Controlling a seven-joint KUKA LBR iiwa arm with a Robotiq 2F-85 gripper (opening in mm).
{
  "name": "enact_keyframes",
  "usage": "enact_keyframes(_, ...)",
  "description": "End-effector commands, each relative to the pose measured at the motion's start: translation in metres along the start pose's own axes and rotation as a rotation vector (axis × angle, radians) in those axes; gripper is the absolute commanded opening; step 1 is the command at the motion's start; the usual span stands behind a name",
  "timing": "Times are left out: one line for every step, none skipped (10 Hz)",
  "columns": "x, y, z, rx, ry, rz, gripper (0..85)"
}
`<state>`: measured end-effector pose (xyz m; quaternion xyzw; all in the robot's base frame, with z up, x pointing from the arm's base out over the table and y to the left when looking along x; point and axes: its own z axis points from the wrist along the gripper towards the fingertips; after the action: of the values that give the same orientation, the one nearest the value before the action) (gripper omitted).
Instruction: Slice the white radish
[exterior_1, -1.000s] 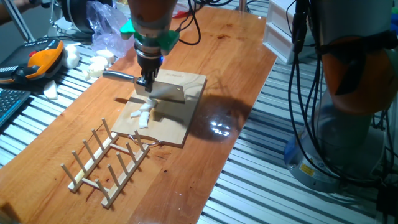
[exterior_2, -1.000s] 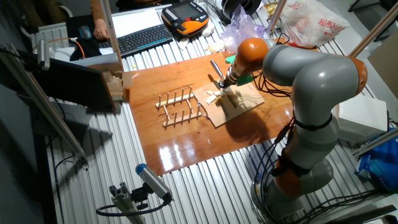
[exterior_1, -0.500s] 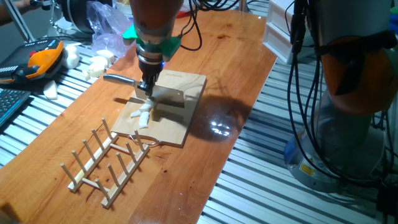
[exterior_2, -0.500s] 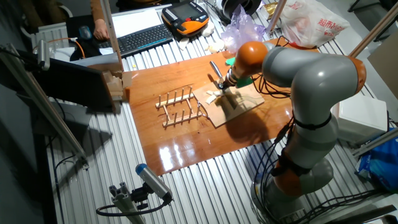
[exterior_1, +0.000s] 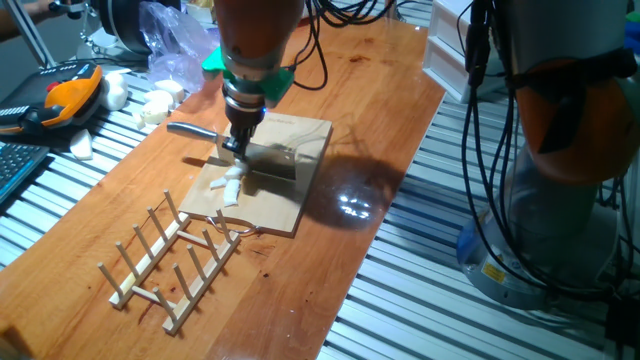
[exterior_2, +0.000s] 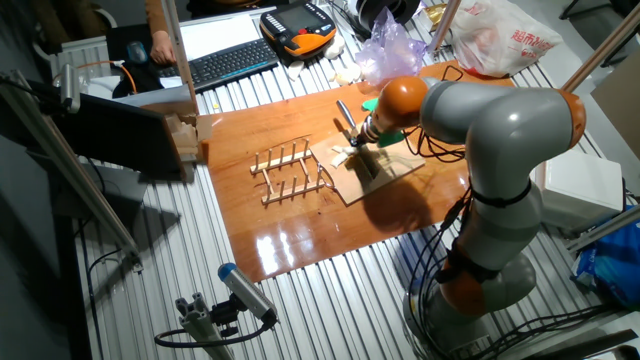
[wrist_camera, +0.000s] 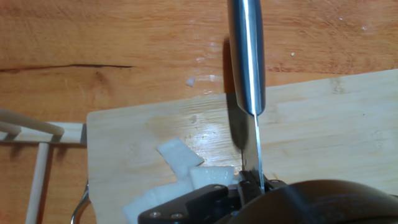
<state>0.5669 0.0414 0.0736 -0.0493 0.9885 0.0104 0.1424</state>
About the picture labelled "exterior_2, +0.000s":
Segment steel cleaver knife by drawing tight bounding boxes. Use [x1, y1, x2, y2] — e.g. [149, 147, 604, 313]
[335, 99, 382, 182]

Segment person forearm brown sleeve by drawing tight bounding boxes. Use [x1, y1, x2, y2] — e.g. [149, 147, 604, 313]
[144, 0, 170, 36]

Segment person hand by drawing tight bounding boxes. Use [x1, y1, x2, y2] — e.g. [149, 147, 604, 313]
[149, 30, 177, 67]

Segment wooden peg dish rack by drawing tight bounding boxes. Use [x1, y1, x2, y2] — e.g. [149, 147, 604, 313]
[249, 138, 326, 206]

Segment clear plastic bag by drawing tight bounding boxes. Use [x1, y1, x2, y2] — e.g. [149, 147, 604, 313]
[354, 7, 427, 86]

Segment large glossy wooden board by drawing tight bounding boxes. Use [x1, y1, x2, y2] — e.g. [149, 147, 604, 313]
[202, 59, 516, 284]

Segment orange black teach pendant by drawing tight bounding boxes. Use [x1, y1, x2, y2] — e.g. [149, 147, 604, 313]
[259, 1, 338, 60]

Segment black round device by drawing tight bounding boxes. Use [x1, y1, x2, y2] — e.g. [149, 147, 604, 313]
[349, 0, 421, 36]

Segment gold foil package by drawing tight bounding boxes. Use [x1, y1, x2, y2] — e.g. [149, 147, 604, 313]
[424, 2, 449, 31]

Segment black computer keyboard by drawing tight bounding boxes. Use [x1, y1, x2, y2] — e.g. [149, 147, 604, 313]
[158, 37, 280, 92]

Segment stacked wooden blocks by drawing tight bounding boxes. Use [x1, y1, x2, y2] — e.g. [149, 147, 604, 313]
[164, 112, 214, 164]

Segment white paper sheet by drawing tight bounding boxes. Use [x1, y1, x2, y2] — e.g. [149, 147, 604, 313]
[179, 13, 274, 61]

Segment white plastic bag red print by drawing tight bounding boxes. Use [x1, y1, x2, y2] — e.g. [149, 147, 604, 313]
[449, 0, 564, 79]

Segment white plastic drawer box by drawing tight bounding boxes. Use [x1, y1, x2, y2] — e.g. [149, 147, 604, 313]
[534, 149, 625, 231]

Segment black monitor screen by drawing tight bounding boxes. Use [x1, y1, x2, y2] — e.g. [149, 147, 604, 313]
[49, 92, 186, 176]

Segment blue computer mouse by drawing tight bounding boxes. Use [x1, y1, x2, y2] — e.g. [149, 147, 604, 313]
[125, 40, 149, 65]

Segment black mouse pad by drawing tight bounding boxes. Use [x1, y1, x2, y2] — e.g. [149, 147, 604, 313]
[105, 22, 174, 99]

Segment brown cardboard sheet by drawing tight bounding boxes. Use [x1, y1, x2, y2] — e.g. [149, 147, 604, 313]
[592, 49, 640, 161]

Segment blue plastic bag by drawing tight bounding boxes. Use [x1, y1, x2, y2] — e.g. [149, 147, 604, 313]
[572, 209, 640, 307]

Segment bamboo cutting board wire handle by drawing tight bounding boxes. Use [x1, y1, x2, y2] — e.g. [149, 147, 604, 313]
[310, 130, 427, 206]

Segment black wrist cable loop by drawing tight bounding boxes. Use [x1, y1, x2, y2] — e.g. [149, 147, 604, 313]
[402, 63, 467, 164]

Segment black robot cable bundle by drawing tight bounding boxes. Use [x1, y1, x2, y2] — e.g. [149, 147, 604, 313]
[405, 187, 481, 360]

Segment grey camera blue cap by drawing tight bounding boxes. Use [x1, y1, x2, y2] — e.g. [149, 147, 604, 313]
[217, 262, 279, 324]

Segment upright frame post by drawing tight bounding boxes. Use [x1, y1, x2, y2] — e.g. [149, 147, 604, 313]
[160, 0, 200, 116]

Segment aluminium camera bracket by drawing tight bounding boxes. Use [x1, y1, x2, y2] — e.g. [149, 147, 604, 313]
[174, 292, 236, 360]

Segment black camera cable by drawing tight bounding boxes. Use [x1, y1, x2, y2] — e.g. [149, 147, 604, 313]
[153, 319, 274, 349]

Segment aluminium frame profile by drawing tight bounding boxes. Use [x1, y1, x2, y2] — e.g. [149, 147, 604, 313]
[567, 204, 640, 251]

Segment orange cable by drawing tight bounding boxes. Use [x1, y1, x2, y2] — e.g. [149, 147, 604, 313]
[74, 59, 139, 95]

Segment grey depth camera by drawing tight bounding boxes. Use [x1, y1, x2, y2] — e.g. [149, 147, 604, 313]
[58, 63, 82, 115]

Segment slanted aluminium frame post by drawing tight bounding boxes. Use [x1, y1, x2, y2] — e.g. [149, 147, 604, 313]
[0, 69, 144, 271]

